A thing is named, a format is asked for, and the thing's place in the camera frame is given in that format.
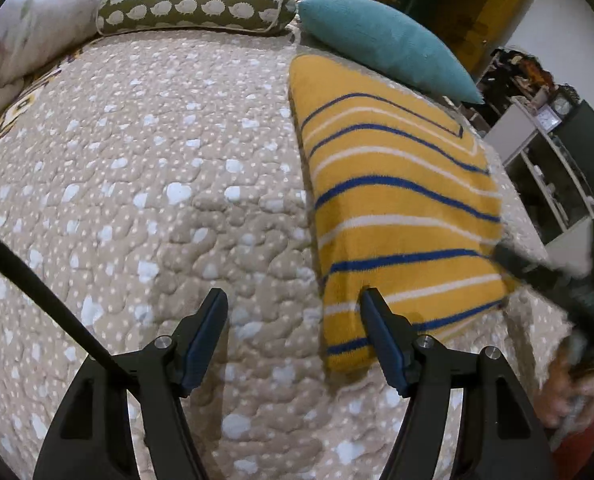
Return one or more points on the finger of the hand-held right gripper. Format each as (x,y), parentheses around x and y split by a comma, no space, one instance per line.
(519,267)

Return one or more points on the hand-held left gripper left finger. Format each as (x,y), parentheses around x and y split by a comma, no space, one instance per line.
(202,345)

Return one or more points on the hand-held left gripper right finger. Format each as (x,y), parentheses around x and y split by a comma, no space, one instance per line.
(387,345)

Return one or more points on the yellow striped knit sweater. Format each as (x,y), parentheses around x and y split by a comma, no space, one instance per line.
(397,200)

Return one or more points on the person's right hand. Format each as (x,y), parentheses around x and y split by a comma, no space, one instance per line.
(569,390)

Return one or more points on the white shelf unit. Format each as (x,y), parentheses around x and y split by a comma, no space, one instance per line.
(542,160)

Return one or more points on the red clothing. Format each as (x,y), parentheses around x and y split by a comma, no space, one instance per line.
(577,452)

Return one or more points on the small square clock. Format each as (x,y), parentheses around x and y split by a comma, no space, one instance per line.
(547,120)

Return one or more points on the beige dotted quilted bedspread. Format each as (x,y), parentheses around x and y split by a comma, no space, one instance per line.
(152,185)

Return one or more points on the dark clutter pile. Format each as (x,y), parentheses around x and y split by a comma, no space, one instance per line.
(514,72)

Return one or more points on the teal cushion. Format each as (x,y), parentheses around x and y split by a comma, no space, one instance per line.
(382,40)

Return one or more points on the wooden door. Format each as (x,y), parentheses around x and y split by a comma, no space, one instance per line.
(457,5)

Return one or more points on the olive hedgehog print bolster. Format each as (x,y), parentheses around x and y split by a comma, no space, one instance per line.
(197,10)

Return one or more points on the pink floral comforter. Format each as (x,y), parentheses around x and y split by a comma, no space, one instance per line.
(37,25)

